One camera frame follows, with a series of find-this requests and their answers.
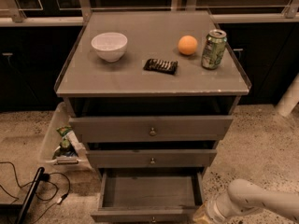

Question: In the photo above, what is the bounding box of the black snack packet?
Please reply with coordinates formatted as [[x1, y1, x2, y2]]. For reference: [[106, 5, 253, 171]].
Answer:
[[143, 59, 178, 75]]

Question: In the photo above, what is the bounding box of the white cylindrical post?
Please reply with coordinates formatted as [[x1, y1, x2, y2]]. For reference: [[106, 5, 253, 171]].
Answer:
[[276, 74, 299, 117]]

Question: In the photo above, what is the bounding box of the white and yellow gripper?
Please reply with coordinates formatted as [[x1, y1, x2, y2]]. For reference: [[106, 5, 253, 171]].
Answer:
[[192, 195, 229, 224]]

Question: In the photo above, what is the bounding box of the black bar stand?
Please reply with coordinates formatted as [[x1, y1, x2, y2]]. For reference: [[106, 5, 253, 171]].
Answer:
[[14, 167, 45, 224]]

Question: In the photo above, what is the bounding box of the grey drawer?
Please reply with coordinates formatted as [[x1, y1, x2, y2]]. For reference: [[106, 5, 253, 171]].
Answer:
[[86, 149, 217, 168], [92, 168, 205, 224], [69, 116, 233, 143]]

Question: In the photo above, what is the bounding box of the white ceramic bowl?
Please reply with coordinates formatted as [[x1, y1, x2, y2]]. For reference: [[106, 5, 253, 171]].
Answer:
[[91, 32, 128, 63]]

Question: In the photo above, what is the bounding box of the grey drawer cabinet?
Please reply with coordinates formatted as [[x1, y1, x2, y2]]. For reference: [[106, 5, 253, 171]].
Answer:
[[53, 10, 252, 179]]

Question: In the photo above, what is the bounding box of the green soda can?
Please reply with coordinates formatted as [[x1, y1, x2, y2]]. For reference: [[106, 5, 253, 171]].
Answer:
[[201, 29, 227, 70]]

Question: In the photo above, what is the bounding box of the grey middle drawer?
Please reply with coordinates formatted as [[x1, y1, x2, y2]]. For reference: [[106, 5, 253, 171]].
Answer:
[[86, 149, 217, 168]]

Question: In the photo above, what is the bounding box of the grey bottom drawer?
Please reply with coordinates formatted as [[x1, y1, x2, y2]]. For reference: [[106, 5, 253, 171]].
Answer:
[[92, 168, 205, 224]]

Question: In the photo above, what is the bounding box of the black cable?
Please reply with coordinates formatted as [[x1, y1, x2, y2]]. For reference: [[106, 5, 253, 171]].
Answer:
[[0, 161, 72, 224]]

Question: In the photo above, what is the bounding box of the clear plastic bin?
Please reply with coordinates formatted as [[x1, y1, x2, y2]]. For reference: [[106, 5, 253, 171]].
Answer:
[[38, 103, 91, 172]]

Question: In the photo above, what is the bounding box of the grey top drawer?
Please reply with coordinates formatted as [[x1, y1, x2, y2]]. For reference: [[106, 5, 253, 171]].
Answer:
[[69, 116, 233, 143]]

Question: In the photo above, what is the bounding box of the orange fruit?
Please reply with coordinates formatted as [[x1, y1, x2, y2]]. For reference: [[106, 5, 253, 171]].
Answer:
[[178, 35, 198, 55]]

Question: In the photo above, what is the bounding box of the green snack bag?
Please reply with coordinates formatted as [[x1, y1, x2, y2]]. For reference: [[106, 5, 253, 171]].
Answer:
[[52, 126, 78, 160]]

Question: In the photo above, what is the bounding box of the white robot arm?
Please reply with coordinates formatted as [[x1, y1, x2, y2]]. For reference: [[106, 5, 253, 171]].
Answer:
[[192, 179, 299, 224]]

